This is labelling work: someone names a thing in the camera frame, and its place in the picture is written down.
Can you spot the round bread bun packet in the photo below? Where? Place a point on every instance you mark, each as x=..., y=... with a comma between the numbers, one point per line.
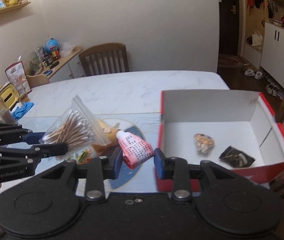
x=110, y=130

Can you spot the clear plastic bag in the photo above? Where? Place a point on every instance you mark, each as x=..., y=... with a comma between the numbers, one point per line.
x=67, y=48

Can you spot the patterned snack packet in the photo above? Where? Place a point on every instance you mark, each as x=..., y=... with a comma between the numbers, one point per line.
x=204, y=143

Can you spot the white sideboard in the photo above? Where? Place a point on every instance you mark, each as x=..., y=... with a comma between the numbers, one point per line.
x=67, y=67

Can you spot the cotton swab bag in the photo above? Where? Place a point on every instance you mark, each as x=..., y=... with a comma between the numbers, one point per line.
x=74, y=130

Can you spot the low white bench cabinet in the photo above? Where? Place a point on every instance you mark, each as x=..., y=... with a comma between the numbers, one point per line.
x=251, y=55

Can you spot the red cardboard box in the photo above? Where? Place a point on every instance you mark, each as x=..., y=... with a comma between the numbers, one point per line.
x=207, y=130

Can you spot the dark door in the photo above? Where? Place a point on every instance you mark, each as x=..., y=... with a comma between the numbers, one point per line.
x=229, y=17

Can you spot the red printed card box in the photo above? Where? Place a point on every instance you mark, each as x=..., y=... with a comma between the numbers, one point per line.
x=17, y=76

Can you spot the white floor cabinet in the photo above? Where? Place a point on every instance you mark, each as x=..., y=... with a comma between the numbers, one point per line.
x=281, y=55

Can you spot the small wooden chair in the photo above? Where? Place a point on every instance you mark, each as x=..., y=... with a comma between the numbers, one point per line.
x=38, y=80

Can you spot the glass jar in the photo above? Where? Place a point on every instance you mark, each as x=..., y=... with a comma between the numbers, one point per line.
x=1, y=106

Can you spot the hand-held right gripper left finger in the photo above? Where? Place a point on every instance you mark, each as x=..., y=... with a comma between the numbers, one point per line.
x=118, y=163

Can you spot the white slipper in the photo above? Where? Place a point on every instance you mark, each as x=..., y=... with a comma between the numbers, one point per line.
x=248, y=73
x=258, y=75

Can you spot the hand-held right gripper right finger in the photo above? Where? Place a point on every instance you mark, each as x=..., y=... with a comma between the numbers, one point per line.
x=159, y=165

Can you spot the pair of white shoes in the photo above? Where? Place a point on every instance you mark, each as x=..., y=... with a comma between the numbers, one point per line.
x=275, y=90

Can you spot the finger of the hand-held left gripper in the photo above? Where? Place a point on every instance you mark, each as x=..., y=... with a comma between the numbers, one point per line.
x=54, y=150
x=36, y=137

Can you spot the small green packet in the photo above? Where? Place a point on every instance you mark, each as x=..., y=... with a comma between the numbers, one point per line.
x=84, y=156

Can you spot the white tote bag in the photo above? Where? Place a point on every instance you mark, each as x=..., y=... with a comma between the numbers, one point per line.
x=256, y=39

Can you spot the black snack packet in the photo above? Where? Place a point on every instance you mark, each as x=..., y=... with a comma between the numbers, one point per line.
x=236, y=158

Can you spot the yellow tissue box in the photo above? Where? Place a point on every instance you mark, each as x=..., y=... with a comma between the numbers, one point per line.
x=6, y=96

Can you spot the wooden wall shelf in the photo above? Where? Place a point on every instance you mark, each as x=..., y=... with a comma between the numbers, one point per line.
x=7, y=11

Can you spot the wrapped bread slices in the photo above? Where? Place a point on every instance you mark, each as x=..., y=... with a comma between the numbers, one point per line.
x=100, y=148

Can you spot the red white tube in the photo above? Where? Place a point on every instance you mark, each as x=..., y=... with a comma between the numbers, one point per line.
x=137, y=148

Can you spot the patterned rug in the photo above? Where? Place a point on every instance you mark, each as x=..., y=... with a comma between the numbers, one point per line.
x=230, y=61

